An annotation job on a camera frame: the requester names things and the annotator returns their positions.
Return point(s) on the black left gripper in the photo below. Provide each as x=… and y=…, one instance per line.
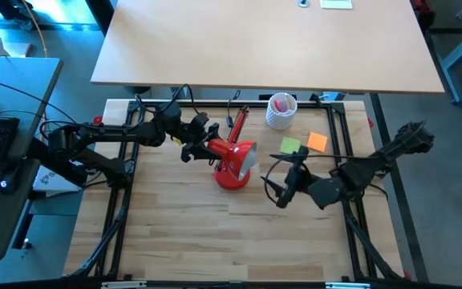
x=193, y=128

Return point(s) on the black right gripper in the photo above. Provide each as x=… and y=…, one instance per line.
x=301, y=180

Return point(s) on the red desk lamp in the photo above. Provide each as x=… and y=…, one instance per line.
x=231, y=178

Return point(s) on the white lightbulb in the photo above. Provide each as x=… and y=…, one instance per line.
x=248, y=161

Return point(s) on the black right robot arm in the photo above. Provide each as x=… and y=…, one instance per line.
x=359, y=172

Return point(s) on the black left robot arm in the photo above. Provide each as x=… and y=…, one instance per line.
x=110, y=132

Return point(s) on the green sticky note pad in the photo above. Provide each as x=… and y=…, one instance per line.
x=290, y=145

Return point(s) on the orange sticky note pad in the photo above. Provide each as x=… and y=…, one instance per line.
x=317, y=142

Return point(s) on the white lattice pen cup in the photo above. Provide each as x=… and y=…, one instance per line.
x=281, y=118

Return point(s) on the pink pen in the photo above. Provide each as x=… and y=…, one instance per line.
x=281, y=106

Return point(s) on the red clamp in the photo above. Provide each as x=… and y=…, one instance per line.
x=98, y=119
x=407, y=275
x=371, y=123

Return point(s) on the large light wood desk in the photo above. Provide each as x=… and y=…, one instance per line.
x=267, y=44

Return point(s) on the white printed box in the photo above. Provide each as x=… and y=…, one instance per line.
x=50, y=180

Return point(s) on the white notepad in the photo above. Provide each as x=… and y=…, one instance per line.
x=336, y=3

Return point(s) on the black computer mouse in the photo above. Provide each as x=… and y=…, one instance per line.
x=9, y=182

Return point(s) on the black aluminium table frame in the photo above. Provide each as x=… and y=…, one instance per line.
x=332, y=120

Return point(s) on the silver metal bracket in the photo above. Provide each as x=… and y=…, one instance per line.
x=124, y=285
x=347, y=286

